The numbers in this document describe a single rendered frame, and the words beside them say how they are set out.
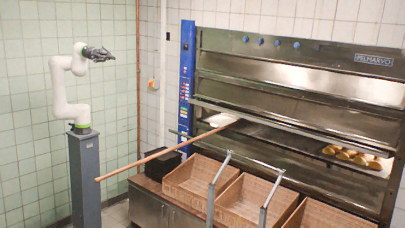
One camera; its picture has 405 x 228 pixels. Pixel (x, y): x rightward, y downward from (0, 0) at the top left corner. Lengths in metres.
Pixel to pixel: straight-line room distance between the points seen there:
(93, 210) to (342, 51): 2.49
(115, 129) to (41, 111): 0.88
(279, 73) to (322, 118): 0.50
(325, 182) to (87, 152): 1.98
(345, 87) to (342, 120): 0.25
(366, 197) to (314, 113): 0.71
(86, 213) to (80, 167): 0.46
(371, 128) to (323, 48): 0.66
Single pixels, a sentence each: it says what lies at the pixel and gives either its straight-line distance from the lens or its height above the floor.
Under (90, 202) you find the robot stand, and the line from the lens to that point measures 3.56.
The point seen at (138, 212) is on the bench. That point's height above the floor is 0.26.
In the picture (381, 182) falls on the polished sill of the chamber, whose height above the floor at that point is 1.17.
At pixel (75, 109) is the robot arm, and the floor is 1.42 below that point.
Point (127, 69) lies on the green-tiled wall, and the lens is 4.15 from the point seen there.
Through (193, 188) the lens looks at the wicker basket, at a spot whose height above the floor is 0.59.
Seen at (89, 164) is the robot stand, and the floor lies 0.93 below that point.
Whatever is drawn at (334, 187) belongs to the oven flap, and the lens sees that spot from 3.10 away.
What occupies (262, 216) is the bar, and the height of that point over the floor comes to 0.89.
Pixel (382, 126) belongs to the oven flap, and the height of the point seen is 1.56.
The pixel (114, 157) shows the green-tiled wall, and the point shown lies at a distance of 4.34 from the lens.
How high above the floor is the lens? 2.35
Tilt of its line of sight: 18 degrees down
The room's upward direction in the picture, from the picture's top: 3 degrees clockwise
